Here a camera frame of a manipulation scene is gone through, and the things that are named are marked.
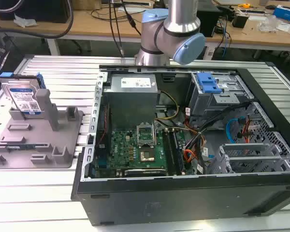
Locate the grey metal disk bay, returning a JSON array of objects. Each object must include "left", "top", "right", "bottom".
[{"left": 188, "top": 72, "right": 254, "bottom": 117}]

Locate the hard disk in blue carrier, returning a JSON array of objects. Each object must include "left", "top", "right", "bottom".
[{"left": 0, "top": 72, "right": 45, "bottom": 116}]

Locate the grey power supply unit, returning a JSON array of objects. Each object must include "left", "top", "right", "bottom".
[{"left": 102, "top": 73, "right": 160, "bottom": 128}]

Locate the metal socket cover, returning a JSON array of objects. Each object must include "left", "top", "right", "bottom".
[{"left": 136, "top": 123, "right": 156, "bottom": 148}]

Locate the green motherboard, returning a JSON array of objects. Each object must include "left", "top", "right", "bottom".
[{"left": 94, "top": 127, "right": 191, "bottom": 177}]

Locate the silver CPU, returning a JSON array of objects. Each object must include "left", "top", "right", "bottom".
[{"left": 139, "top": 149, "right": 156, "bottom": 162}]

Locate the black RAM slot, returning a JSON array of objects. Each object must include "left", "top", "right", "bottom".
[
  {"left": 171, "top": 130, "right": 185, "bottom": 175},
  {"left": 162, "top": 129, "right": 175, "bottom": 176}
]

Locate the black graphics card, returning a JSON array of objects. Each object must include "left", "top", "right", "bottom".
[{"left": 124, "top": 169, "right": 167, "bottom": 177}]

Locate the blue drive bay latch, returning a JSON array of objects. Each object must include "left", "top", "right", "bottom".
[{"left": 196, "top": 72, "right": 223, "bottom": 94}]

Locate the wooden desk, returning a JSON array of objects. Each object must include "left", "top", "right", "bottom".
[{"left": 0, "top": 0, "right": 290, "bottom": 52}]

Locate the black open PC case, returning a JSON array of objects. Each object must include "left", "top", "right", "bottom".
[{"left": 71, "top": 63, "right": 290, "bottom": 227}]

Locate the silver expansion slot cover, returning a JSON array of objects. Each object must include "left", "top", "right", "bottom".
[
  {"left": 227, "top": 155, "right": 285, "bottom": 173},
  {"left": 221, "top": 143, "right": 271, "bottom": 157}
]

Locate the grey parts rack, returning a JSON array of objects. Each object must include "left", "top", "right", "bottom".
[{"left": 0, "top": 88, "right": 84, "bottom": 169}]

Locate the black computer tower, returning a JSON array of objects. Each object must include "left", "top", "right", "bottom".
[{"left": 197, "top": 3, "right": 220, "bottom": 38}]

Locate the RAM stick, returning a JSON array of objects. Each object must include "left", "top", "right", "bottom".
[{"left": 5, "top": 144, "right": 36, "bottom": 150}]

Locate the white crumpled paper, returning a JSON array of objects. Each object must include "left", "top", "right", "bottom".
[{"left": 13, "top": 13, "right": 37, "bottom": 29}]

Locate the blue white box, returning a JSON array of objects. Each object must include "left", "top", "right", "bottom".
[{"left": 273, "top": 5, "right": 290, "bottom": 24}]

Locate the yellow black wire bundle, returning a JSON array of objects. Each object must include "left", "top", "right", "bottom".
[{"left": 154, "top": 90, "right": 180, "bottom": 121}]

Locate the orange wire bundle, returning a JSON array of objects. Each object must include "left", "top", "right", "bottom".
[{"left": 183, "top": 149, "right": 198, "bottom": 169}]

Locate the light blue wire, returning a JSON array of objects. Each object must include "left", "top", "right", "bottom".
[{"left": 226, "top": 116, "right": 246, "bottom": 146}]

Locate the black hanging cable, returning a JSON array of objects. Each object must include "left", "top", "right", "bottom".
[{"left": 108, "top": 0, "right": 125, "bottom": 58}]

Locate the blue hanging cable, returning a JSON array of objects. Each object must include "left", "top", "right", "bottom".
[{"left": 221, "top": 18, "right": 232, "bottom": 58}]

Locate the thick grey cable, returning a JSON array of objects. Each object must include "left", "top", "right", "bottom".
[{"left": 0, "top": 0, "right": 74, "bottom": 40}]

